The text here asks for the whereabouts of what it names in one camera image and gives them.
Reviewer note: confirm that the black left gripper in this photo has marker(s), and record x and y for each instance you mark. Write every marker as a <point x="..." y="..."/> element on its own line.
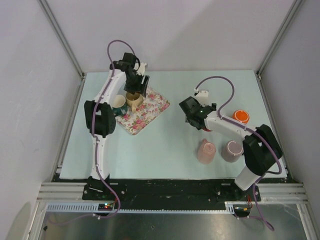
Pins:
<point x="139" y="86"/>

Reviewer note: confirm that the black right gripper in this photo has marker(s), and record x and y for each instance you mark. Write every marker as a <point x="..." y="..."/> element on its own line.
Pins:
<point x="214" y="105"/>

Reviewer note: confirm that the beige mug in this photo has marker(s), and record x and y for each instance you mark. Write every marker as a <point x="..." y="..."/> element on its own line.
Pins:
<point x="134" y="100"/>

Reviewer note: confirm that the dark green mug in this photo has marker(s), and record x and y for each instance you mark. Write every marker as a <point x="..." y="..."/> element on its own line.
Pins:
<point x="120" y="111"/>

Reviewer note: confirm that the pink mug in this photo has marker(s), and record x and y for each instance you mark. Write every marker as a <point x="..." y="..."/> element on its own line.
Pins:
<point x="206" y="152"/>

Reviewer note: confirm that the orange mug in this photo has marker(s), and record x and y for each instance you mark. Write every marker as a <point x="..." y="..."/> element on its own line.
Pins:
<point x="241" y="116"/>

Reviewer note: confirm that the mauve mug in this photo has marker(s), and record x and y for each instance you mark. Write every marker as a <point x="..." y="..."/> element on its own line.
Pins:
<point x="232" y="151"/>

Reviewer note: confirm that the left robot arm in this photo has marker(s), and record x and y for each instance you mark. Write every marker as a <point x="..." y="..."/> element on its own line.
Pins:
<point x="100" y="120"/>

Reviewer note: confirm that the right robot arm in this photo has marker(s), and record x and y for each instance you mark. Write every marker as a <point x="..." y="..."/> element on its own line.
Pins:
<point x="261" y="149"/>

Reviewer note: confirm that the floral rectangular tray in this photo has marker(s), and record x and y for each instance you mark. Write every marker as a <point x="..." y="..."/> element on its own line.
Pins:
<point x="152" y="106"/>

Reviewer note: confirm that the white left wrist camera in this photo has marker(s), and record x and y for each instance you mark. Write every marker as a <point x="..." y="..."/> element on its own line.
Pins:
<point x="140" y="68"/>

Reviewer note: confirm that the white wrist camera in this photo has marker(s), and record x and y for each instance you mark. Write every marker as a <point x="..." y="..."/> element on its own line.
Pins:
<point x="140" y="68"/>
<point x="202" y="96"/>

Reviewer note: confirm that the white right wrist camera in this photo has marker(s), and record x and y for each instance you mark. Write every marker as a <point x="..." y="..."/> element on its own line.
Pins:
<point x="202" y="96"/>

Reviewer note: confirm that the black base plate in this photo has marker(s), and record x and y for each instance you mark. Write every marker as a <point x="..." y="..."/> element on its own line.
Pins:
<point x="172" y="193"/>

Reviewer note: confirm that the left aluminium corner post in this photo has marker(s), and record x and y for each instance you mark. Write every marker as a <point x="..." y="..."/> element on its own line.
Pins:
<point x="45" y="7"/>

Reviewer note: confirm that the aluminium corner post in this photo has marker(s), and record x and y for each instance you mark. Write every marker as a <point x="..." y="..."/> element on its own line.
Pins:
<point x="288" y="20"/>
<point x="45" y="7"/>

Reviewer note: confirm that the right aluminium corner post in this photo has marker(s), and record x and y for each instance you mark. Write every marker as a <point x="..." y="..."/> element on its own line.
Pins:
<point x="288" y="20"/>

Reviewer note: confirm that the grey slotted cable duct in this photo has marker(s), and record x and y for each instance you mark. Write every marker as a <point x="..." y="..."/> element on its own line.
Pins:
<point x="73" y="207"/>

